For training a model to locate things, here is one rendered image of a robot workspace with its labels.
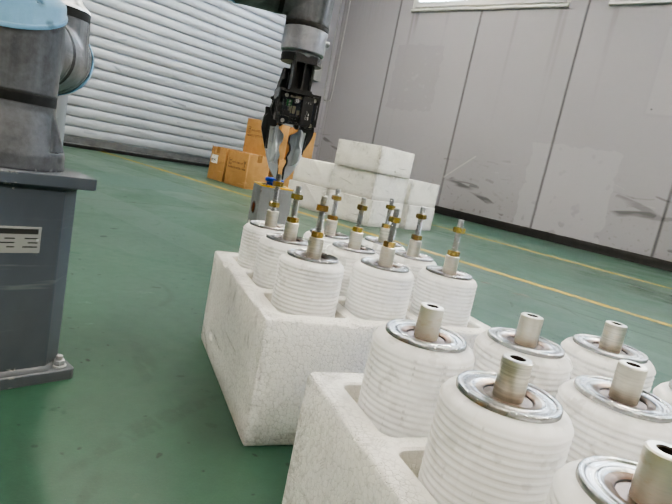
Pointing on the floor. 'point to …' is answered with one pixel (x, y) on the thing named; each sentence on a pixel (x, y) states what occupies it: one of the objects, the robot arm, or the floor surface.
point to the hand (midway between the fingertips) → (279, 171)
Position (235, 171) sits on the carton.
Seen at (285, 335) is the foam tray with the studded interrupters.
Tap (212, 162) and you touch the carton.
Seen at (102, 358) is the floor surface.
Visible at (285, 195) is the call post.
